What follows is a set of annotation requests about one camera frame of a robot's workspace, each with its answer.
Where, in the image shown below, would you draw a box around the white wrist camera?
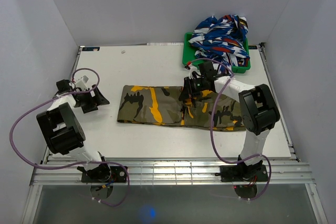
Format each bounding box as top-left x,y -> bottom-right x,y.
184,62 -> 202,79
73,76 -> 89,91

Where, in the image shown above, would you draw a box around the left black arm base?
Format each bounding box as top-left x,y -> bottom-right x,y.
77,164 -> 127,199

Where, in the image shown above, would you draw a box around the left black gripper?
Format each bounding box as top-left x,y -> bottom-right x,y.
74,84 -> 109,113

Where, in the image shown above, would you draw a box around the left dark corner label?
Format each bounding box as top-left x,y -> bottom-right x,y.
82,47 -> 100,51

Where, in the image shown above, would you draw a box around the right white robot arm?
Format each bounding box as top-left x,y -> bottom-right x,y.
179,58 -> 280,182

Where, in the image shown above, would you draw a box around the blue white red trousers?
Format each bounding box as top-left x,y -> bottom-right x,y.
187,14 -> 250,73

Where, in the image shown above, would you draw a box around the aluminium frame rail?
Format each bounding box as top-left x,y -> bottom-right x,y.
30,160 -> 315,186

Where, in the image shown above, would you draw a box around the dark corner label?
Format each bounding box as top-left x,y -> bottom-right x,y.
248,45 -> 258,50
82,47 -> 100,51

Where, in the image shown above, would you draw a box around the camouflage yellow green trousers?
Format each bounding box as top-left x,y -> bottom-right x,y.
117,86 -> 246,132

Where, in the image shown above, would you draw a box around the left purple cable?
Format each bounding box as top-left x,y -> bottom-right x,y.
9,68 -> 130,207

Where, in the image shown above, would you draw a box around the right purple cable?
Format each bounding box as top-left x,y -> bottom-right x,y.
187,58 -> 271,201

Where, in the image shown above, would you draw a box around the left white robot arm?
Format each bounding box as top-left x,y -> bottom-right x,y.
36,76 -> 112,182

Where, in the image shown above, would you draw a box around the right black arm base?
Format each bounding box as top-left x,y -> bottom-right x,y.
215,161 -> 271,201

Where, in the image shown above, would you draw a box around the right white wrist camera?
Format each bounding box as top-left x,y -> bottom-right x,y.
184,62 -> 202,79

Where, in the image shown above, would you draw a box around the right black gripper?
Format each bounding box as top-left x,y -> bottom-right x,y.
179,77 -> 206,101

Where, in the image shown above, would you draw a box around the green plastic tray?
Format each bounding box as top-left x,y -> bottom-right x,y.
182,33 -> 250,73

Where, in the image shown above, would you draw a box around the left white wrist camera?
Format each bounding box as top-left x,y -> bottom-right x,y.
73,76 -> 89,91

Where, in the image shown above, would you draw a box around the purple cable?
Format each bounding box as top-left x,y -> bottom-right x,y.
9,68 -> 130,207
187,58 -> 271,201

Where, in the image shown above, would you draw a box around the right dark corner label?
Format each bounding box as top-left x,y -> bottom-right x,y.
248,45 -> 258,50

